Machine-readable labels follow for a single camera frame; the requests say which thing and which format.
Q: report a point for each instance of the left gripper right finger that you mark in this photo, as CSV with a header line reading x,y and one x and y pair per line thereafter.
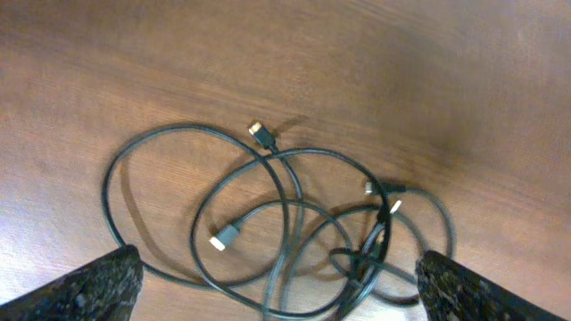
x,y
450,291

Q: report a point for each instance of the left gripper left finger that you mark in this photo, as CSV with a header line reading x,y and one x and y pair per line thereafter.
x,y
103,289

